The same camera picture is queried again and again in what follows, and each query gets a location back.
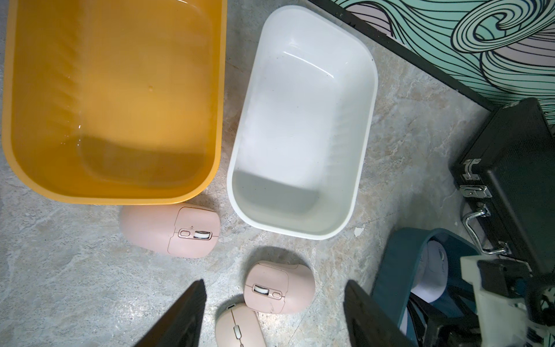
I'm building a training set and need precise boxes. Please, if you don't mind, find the black briefcase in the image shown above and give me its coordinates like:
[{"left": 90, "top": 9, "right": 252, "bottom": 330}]
[{"left": 449, "top": 98, "right": 554, "bottom": 274}]

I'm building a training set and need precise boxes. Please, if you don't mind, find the peach flat mouse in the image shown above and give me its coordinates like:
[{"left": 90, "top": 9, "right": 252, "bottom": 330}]
[{"left": 215, "top": 303, "right": 267, "bottom": 347}]

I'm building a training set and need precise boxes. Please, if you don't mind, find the yellow storage box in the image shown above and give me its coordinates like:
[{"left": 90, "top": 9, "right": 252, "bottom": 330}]
[{"left": 2, "top": 1, "right": 228, "bottom": 205}]

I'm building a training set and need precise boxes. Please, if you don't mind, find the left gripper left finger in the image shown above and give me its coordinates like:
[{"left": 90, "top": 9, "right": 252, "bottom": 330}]
[{"left": 135, "top": 279, "right": 207, "bottom": 347}]

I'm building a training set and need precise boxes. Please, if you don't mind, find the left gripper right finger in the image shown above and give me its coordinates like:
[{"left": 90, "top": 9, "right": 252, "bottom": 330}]
[{"left": 343, "top": 280, "right": 413, "bottom": 346}]

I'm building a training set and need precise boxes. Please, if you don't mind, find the pink rounded mouse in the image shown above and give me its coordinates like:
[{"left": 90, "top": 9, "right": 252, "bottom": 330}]
[{"left": 244, "top": 261, "right": 316, "bottom": 315}]

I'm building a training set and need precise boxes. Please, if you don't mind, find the pink mouse near yellow box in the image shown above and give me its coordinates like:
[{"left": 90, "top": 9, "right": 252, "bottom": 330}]
[{"left": 119, "top": 203, "right": 221, "bottom": 259}]

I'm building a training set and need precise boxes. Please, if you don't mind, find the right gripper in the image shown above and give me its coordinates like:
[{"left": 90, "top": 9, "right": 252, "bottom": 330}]
[{"left": 407, "top": 256, "right": 554, "bottom": 346}]

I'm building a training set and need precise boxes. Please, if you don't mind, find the dark teal storage box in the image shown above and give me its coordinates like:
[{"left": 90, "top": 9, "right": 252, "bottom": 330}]
[{"left": 371, "top": 228, "right": 481, "bottom": 346}]

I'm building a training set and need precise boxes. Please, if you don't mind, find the purple rounded mouse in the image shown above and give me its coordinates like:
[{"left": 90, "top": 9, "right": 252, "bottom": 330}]
[{"left": 410, "top": 240, "right": 449, "bottom": 303}]

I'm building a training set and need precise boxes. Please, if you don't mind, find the white storage box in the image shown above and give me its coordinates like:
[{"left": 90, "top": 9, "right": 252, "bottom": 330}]
[{"left": 227, "top": 5, "right": 378, "bottom": 240}]

